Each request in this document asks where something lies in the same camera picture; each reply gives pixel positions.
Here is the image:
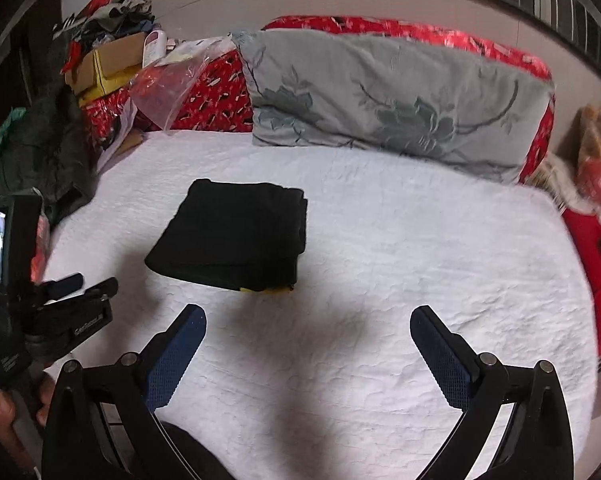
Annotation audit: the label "dark green jacket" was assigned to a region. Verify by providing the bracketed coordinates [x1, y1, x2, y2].
[0, 39, 98, 226]

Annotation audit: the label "black pants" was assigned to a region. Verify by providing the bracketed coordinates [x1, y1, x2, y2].
[144, 179, 308, 292]

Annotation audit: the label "white quilted bedspread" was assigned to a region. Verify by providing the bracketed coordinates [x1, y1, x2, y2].
[46, 132, 597, 479]

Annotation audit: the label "pile of clothes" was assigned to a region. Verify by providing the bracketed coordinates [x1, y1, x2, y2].
[52, 0, 155, 52]

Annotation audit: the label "person's left hand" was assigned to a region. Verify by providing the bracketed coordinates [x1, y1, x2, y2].
[0, 373, 55, 474]

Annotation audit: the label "brown cardboard box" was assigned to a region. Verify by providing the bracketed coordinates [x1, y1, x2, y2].
[63, 32, 146, 107]

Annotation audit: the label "clear plastic bag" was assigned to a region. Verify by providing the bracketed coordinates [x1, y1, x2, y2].
[129, 36, 234, 130]

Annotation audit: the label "grey floral pillow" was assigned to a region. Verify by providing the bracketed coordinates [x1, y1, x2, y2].
[232, 29, 553, 183]

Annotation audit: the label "orange item in plastic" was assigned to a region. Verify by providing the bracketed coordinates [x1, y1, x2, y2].
[30, 214, 50, 285]

